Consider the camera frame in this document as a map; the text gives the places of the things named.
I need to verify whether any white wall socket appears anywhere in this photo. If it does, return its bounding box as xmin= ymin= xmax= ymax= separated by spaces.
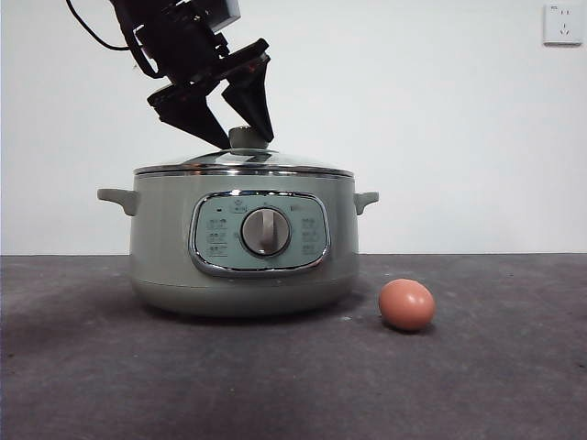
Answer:
xmin=543 ymin=4 xmax=584 ymax=47

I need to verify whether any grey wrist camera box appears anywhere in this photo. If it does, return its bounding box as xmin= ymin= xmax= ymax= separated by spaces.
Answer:
xmin=208 ymin=0 xmax=242 ymax=34

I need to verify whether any brown egg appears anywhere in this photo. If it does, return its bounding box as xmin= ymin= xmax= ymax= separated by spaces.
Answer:
xmin=378 ymin=278 xmax=436 ymax=333

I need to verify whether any pale green electric pot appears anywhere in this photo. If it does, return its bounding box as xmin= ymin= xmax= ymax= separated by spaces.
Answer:
xmin=96 ymin=171 xmax=381 ymax=319

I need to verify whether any glass lid with green knob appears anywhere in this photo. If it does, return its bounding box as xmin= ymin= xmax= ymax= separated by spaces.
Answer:
xmin=134 ymin=126 xmax=355 ymax=179

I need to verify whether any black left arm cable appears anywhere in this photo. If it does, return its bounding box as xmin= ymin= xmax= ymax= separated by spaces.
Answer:
xmin=65 ymin=0 xmax=160 ymax=78

